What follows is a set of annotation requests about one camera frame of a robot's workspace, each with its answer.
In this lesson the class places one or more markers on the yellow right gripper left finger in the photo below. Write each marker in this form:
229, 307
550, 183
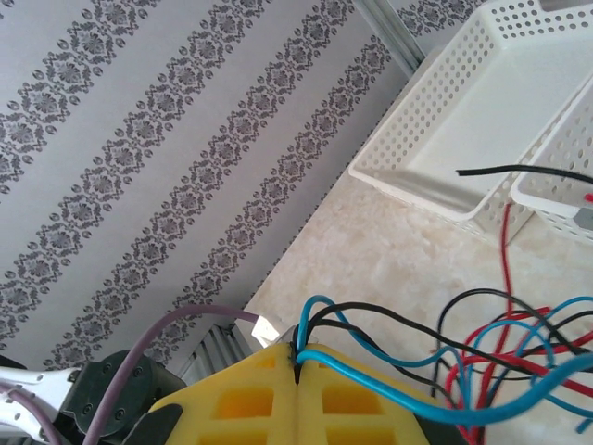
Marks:
241, 375

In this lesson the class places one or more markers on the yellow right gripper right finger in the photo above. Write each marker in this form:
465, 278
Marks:
315, 417

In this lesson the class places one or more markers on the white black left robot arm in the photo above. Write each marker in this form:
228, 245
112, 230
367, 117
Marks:
41, 377

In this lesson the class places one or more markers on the white perforated plastic basket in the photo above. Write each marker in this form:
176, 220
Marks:
565, 153
463, 116

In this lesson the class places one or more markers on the aluminium side rail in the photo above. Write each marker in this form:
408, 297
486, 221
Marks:
218, 347

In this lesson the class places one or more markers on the aluminium frame post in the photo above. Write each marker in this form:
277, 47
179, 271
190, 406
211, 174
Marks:
398, 37

